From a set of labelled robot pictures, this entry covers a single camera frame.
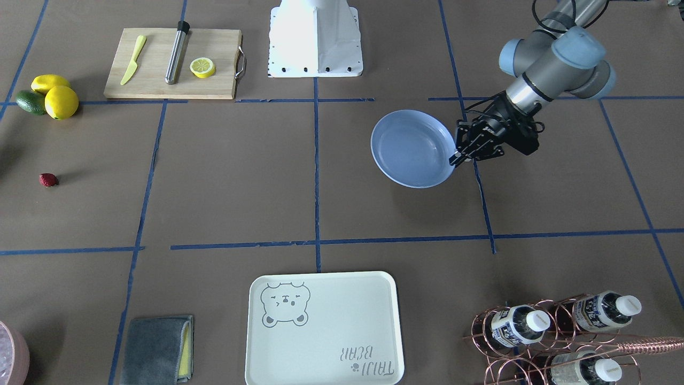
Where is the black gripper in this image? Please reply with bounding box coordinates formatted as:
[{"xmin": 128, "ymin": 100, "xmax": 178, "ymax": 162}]
[{"xmin": 448, "ymin": 92, "xmax": 540, "ymax": 167}]

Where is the blue plate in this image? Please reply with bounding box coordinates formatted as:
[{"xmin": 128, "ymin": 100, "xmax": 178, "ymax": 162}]
[{"xmin": 370, "ymin": 109, "xmax": 456, "ymax": 189}]

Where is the red strawberry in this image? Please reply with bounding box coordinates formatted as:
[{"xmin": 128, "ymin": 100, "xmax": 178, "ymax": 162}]
[{"xmin": 39, "ymin": 173, "xmax": 59, "ymax": 188}]

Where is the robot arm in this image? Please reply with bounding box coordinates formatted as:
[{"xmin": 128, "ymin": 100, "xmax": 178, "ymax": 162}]
[{"xmin": 449, "ymin": 1, "xmax": 617, "ymax": 166}]

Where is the drink bottle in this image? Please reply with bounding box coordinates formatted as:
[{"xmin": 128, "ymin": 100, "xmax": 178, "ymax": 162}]
[
  {"xmin": 527, "ymin": 350, "xmax": 623, "ymax": 384},
  {"xmin": 553, "ymin": 290, "xmax": 642, "ymax": 335},
  {"xmin": 484, "ymin": 305, "xmax": 551, "ymax": 351}
]

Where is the cream bear tray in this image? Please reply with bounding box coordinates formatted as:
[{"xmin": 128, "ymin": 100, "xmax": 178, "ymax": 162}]
[{"xmin": 245, "ymin": 271, "xmax": 405, "ymax": 384}]

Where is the drink bottle bottom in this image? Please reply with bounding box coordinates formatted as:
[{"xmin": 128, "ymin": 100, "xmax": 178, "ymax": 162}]
[{"xmin": 527, "ymin": 350, "xmax": 623, "ymax": 384}]

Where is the wooden cutting board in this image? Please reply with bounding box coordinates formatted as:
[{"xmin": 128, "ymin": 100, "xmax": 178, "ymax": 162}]
[{"xmin": 104, "ymin": 28, "xmax": 246, "ymax": 99}]

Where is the lemon half slice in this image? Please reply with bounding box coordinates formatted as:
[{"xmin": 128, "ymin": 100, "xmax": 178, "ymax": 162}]
[{"xmin": 190, "ymin": 58, "xmax": 216, "ymax": 79}]

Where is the steel rod black cap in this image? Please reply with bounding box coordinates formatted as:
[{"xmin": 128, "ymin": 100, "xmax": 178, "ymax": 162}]
[{"xmin": 164, "ymin": 20, "xmax": 190, "ymax": 85}]

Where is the yellow plastic knife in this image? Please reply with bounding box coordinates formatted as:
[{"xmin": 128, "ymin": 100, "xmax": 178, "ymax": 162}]
[{"xmin": 120, "ymin": 35, "xmax": 147, "ymax": 86}]

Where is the grey folded cloth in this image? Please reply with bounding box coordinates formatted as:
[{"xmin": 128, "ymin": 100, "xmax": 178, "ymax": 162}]
[{"xmin": 120, "ymin": 314, "xmax": 195, "ymax": 384}]

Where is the yellow lemon lower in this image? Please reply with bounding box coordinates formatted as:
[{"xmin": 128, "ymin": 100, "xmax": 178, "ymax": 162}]
[{"xmin": 45, "ymin": 85, "xmax": 79, "ymax": 120}]

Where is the yellow lemon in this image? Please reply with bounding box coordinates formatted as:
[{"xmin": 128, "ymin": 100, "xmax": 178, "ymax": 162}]
[
  {"xmin": 45, "ymin": 85, "xmax": 79, "ymax": 120},
  {"xmin": 31, "ymin": 74, "xmax": 71, "ymax": 95}
]

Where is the yellow lemon upper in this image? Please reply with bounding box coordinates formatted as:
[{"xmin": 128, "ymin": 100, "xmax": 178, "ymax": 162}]
[{"xmin": 31, "ymin": 74, "xmax": 71, "ymax": 95}]

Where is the pink ice bowl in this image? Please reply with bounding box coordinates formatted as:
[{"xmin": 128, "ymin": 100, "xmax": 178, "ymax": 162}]
[{"xmin": 1, "ymin": 321, "xmax": 30, "ymax": 384}]

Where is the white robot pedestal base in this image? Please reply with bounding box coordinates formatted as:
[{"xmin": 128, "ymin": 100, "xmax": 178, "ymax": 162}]
[{"xmin": 267, "ymin": 1, "xmax": 364, "ymax": 78}]

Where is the copper wire bottle rack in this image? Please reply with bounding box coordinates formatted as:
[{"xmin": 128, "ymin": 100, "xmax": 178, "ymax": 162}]
[{"xmin": 462, "ymin": 295, "xmax": 682, "ymax": 384}]

